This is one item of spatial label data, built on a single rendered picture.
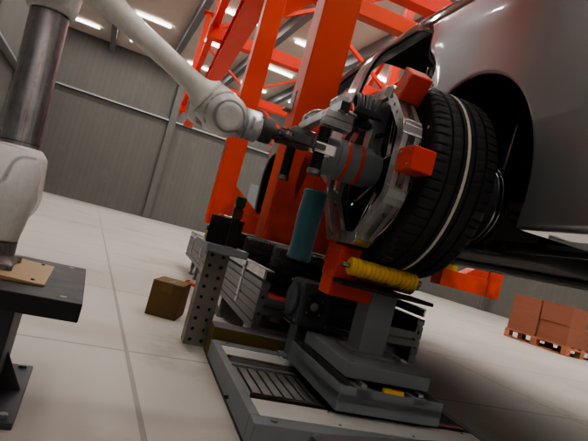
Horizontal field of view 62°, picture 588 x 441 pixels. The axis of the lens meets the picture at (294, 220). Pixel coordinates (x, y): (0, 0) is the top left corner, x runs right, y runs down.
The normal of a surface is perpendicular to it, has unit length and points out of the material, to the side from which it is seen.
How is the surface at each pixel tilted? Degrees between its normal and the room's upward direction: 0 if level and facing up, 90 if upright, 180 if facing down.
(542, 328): 90
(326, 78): 90
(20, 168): 72
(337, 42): 90
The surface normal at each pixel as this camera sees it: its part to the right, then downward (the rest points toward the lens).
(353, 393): 0.29, 0.03
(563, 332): -0.89, -0.26
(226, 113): 0.35, 0.31
